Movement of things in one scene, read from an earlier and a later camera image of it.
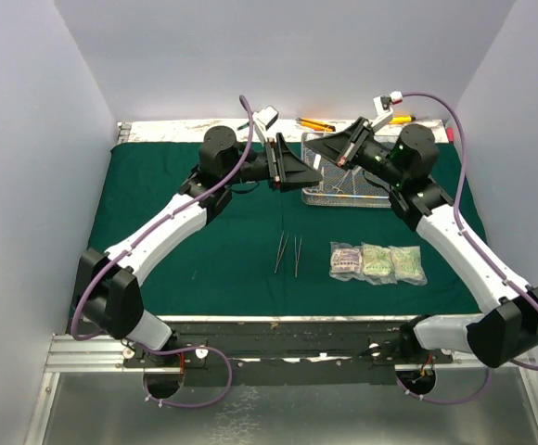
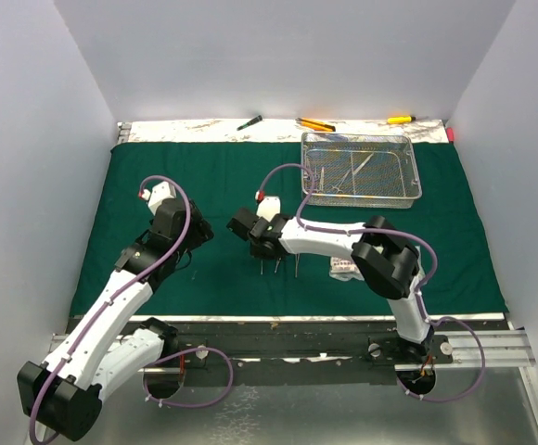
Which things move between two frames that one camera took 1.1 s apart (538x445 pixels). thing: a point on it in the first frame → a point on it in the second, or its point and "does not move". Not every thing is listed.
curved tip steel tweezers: x=353 y=184 does not move
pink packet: x=346 y=261 does not move
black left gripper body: x=274 y=163 → x=201 y=228
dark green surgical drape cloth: x=275 y=256 does not move
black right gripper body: x=373 y=156 → x=255 y=253
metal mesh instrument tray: x=340 y=186 does not move
